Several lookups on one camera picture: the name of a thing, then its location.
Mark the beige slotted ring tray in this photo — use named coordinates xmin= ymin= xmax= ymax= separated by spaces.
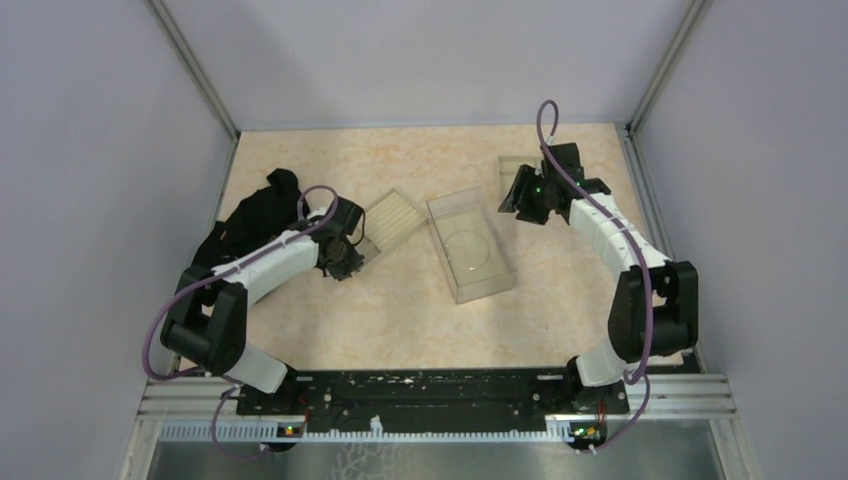
xmin=356 ymin=188 xmax=427 ymax=264

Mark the silver bangle bracelet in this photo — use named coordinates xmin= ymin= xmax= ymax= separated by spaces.
xmin=443 ymin=229 xmax=493 ymax=270

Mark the clear plastic box cover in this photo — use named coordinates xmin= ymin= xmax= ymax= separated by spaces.
xmin=426 ymin=186 xmax=516 ymax=304

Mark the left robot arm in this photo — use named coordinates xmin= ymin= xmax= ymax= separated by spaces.
xmin=159 ymin=197 xmax=366 ymax=414

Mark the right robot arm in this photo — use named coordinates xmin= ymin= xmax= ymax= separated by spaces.
xmin=498 ymin=143 xmax=699 ymax=412

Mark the beige compartment tray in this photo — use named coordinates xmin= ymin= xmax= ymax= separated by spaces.
xmin=497 ymin=156 xmax=542 ymax=199

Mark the black cloth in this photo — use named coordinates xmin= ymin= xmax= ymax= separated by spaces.
xmin=190 ymin=168 xmax=302 ymax=268

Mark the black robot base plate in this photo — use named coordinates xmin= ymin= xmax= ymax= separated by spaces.
xmin=236 ymin=367 xmax=630 ymax=434

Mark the white slotted cable duct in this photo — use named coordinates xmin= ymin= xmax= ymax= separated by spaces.
xmin=158 ymin=418 xmax=575 ymax=444

